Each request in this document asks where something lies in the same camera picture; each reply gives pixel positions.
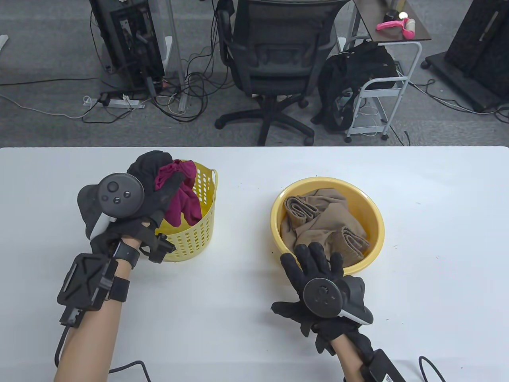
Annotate maroon shorts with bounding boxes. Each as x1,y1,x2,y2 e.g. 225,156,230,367
154,160,203,227

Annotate metal desk leg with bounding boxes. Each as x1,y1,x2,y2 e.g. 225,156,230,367
165,0,187,115

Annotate black floor cable bundle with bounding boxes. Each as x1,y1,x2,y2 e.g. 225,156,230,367
151,0,232,123

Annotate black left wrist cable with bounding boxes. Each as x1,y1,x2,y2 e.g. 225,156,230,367
54,324,152,382

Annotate person's left forearm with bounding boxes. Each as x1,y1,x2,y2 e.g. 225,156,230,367
54,255,132,382

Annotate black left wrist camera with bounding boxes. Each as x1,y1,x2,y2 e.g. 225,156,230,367
139,234,176,264

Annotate black hand controller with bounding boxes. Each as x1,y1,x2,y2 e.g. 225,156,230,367
78,172,144,240
303,275,374,327

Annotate person's left hand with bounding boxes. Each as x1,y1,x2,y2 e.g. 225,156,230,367
89,150,185,263

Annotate black mesh office chair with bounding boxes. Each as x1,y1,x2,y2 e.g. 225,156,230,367
215,0,350,147

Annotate black backpack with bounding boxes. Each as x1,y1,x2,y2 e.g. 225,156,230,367
311,40,398,133

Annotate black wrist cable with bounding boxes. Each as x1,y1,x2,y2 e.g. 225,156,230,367
418,356,447,382
54,324,152,382

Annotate yellow plastic basin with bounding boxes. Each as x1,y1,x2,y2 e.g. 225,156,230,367
270,177,385,274

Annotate black wheeled stand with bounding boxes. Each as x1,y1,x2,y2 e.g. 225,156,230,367
422,0,509,113

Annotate black left wrist band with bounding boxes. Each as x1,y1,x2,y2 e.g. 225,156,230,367
115,243,140,268

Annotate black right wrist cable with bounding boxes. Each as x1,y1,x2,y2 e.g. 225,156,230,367
418,356,447,382

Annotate grey floor cable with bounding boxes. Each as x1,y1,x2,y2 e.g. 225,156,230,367
410,79,509,124

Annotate black right forearm box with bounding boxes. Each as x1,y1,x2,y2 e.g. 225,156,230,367
360,349,407,382

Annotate pink plastic tool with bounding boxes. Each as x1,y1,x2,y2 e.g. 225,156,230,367
377,18,416,39

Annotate tan shorts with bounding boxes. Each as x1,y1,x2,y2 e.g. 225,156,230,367
280,189,371,268

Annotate black open computer tower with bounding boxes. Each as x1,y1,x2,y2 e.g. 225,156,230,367
88,0,165,94

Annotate person's right hand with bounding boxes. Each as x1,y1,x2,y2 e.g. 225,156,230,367
271,242,372,355

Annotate yellow perforated plastic basket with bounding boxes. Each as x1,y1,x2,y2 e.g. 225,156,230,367
153,160,219,262

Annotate white floor cable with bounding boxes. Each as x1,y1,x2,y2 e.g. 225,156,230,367
0,94,96,119

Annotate white rolling cart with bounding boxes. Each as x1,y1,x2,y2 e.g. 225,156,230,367
338,0,432,143

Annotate black left forearm mount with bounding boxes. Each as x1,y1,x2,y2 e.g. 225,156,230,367
57,254,130,327

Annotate white power strip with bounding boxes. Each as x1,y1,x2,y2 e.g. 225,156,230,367
84,95,146,109

